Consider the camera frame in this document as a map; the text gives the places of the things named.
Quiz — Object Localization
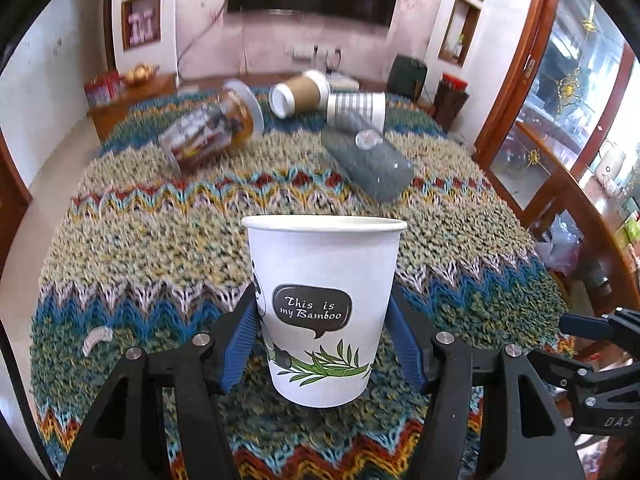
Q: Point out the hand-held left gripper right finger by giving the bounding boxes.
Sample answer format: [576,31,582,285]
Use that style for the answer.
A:
[390,284,586,480]

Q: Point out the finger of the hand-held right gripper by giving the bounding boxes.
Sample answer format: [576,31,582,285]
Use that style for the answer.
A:
[558,307,640,359]
[526,350,598,398]

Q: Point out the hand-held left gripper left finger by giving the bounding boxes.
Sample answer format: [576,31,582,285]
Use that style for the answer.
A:
[60,284,259,480]

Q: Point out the white bamboo print paper cup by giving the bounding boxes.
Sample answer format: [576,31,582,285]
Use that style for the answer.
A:
[241,214,408,408]

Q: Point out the grey knitted sleeve cup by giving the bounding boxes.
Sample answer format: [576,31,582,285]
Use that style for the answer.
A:
[321,112,416,205]

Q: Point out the clear plastic cup with lid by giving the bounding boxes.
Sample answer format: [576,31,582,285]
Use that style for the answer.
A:
[159,79,265,177]

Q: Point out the white striped paper cup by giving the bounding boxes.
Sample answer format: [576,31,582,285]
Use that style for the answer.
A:
[326,91,387,134]

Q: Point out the brown sleeve coffee cup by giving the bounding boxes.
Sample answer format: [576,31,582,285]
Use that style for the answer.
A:
[269,70,332,120]

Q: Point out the clear plastic bag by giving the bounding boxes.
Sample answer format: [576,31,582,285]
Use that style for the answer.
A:
[534,211,584,277]

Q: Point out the colourful zigzag knitted blanket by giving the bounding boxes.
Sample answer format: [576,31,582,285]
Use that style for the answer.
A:
[30,85,571,480]

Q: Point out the small white plastic piece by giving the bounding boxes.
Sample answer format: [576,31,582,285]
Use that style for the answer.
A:
[82,326,114,357]

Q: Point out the white kettle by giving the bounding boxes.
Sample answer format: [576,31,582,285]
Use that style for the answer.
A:
[594,140,627,182]

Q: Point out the wooden glass door cabinet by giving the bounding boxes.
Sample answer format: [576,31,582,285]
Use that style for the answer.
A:
[472,0,640,318]

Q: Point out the red lidded dark container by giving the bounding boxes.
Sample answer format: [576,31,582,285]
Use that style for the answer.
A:
[433,73,470,132]

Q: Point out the wooden side table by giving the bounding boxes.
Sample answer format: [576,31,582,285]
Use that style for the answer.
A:
[87,74,179,142]

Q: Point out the dark green box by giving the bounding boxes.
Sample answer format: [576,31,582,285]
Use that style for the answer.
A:
[387,54,429,102]

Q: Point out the fruit bowl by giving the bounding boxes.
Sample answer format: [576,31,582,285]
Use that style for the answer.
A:
[124,63,157,86]

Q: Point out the red box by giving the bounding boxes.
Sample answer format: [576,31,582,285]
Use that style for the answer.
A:
[83,70,127,108]

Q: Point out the white wall shelf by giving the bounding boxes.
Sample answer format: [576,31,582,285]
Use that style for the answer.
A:
[424,0,506,68]
[104,0,180,78]

